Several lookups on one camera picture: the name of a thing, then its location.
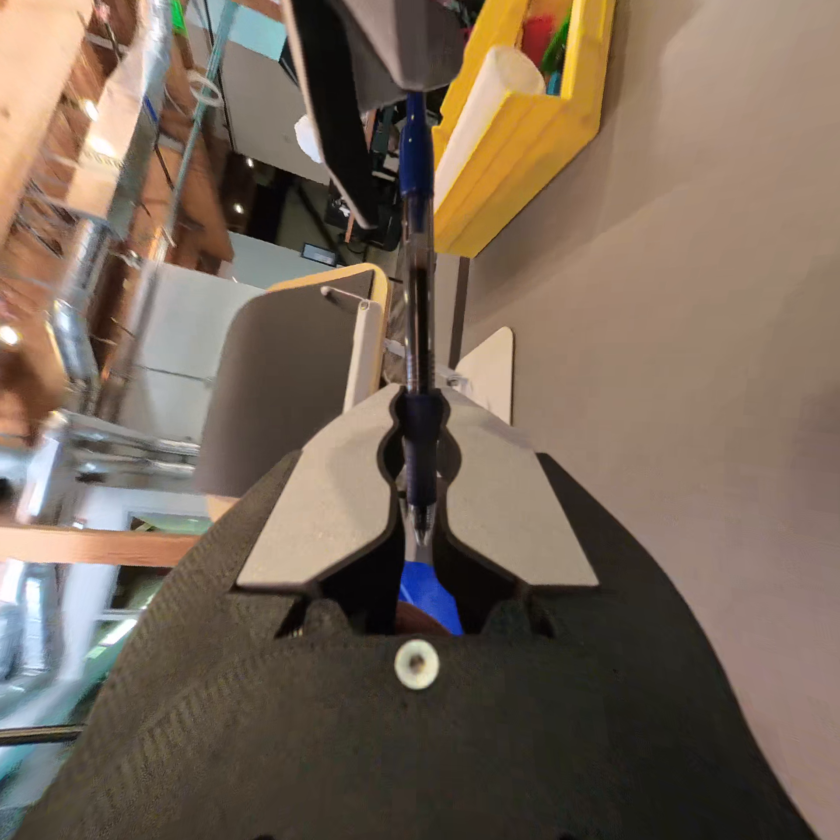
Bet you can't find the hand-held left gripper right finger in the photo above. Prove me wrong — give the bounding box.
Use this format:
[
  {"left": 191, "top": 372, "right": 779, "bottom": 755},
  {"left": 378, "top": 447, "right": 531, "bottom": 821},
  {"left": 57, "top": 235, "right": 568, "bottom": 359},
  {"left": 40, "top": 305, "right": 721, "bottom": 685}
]
[{"left": 427, "top": 388, "right": 601, "bottom": 593}]

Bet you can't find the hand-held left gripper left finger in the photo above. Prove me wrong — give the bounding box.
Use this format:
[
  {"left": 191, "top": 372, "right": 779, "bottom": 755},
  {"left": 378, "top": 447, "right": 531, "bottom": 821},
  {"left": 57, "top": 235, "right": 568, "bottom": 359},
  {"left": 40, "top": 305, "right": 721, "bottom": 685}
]
[{"left": 237, "top": 385, "right": 414, "bottom": 592}]

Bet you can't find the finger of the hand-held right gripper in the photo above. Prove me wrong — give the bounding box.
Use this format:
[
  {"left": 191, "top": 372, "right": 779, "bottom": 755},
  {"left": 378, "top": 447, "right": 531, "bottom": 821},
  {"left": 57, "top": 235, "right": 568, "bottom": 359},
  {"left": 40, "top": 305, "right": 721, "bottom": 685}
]
[
  {"left": 283, "top": 0, "right": 397, "bottom": 231},
  {"left": 326, "top": 0, "right": 473, "bottom": 99}
]

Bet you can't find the yellow bin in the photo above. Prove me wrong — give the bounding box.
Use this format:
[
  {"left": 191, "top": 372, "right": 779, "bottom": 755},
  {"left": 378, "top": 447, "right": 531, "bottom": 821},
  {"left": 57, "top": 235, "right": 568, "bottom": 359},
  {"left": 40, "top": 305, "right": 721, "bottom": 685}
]
[{"left": 431, "top": 0, "right": 618, "bottom": 259}]

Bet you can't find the blue ballpoint pen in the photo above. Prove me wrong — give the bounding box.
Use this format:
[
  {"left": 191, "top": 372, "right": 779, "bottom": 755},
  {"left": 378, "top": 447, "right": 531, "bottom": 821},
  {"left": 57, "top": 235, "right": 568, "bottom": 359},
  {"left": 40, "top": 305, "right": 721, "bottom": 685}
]
[{"left": 394, "top": 90, "right": 441, "bottom": 539}]

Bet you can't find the white hard hat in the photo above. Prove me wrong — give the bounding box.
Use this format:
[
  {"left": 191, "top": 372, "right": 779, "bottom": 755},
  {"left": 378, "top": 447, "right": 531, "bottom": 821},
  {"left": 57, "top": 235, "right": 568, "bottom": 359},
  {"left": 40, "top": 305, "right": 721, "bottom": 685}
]
[{"left": 292, "top": 116, "right": 329, "bottom": 165}]

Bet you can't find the white roll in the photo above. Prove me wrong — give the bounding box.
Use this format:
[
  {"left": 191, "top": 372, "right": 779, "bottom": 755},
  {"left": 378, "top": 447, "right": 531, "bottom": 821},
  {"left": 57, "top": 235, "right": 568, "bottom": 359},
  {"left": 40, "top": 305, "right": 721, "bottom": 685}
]
[{"left": 434, "top": 46, "right": 546, "bottom": 211}]

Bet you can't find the large blue bin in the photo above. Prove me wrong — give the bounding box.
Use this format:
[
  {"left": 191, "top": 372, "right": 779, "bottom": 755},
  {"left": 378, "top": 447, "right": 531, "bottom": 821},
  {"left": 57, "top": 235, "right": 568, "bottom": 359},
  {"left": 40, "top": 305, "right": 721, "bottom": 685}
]
[{"left": 398, "top": 558, "right": 463, "bottom": 635}]

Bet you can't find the red block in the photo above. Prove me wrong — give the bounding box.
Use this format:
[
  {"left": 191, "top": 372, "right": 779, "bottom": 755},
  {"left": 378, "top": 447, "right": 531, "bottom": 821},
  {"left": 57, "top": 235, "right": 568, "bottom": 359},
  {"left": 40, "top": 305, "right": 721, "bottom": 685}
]
[{"left": 523, "top": 11, "right": 559, "bottom": 53}]

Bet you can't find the black board with wooden rim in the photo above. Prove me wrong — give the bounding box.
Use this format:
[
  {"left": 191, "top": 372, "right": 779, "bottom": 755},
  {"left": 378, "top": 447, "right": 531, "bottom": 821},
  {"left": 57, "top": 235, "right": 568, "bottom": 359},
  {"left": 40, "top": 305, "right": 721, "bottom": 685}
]
[{"left": 197, "top": 263, "right": 392, "bottom": 519}]

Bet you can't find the green block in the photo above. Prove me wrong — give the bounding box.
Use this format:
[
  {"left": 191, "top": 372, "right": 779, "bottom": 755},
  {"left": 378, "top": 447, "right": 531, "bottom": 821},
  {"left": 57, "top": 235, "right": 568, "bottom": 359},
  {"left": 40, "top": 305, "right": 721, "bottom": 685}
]
[{"left": 545, "top": 16, "right": 581, "bottom": 77}]

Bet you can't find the wooden ceiling beam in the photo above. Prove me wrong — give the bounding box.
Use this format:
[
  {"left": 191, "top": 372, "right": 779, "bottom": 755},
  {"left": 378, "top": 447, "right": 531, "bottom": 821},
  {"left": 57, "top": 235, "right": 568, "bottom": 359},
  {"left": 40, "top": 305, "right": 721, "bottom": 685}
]
[{"left": 0, "top": 523, "right": 217, "bottom": 568}]

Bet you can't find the silver ceiling pipe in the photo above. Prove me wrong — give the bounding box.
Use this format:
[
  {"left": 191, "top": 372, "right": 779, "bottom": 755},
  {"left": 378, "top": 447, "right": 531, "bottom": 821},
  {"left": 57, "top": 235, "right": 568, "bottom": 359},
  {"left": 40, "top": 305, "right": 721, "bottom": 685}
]
[{"left": 0, "top": 407, "right": 198, "bottom": 526}]

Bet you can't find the large silver ceiling duct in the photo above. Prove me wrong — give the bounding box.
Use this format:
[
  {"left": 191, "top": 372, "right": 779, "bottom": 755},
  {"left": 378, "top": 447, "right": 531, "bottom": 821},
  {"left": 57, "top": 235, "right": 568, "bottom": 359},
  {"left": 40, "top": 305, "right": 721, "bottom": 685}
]
[{"left": 53, "top": 0, "right": 178, "bottom": 382}]

